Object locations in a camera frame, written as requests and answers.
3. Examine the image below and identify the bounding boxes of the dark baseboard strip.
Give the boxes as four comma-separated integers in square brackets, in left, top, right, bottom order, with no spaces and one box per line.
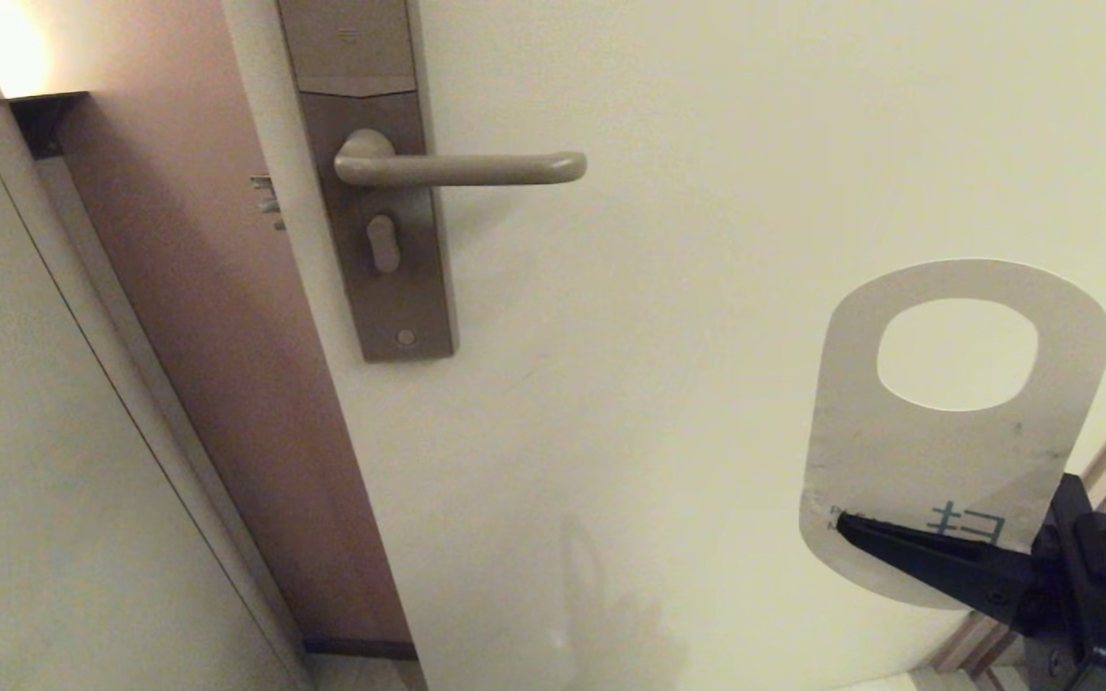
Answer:
[303,636,418,661]

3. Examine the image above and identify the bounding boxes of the beige metal door handle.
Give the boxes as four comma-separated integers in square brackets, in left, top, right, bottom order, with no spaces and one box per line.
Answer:
[333,130,589,187]

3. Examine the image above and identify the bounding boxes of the brown metal lock plate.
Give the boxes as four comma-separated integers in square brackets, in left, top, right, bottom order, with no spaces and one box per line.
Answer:
[275,0,460,363]

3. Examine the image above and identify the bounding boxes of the cream white door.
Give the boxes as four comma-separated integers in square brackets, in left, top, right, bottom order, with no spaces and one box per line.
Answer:
[219,0,1106,691]

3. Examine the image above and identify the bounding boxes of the blue do-not-disturb door hanger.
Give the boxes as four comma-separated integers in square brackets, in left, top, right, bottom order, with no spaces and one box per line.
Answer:
[800,259,1106,611]

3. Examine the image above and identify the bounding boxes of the glowing wall lamp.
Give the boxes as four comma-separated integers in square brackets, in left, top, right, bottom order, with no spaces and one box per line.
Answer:
[0,91,89,160]

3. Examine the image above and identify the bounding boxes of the beige keyhole cover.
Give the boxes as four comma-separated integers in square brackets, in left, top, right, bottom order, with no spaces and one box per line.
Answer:
[367,214,402,274]

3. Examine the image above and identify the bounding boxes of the beige open shelf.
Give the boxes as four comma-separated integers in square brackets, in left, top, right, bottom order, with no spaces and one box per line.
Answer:
[980,662,1034,691]

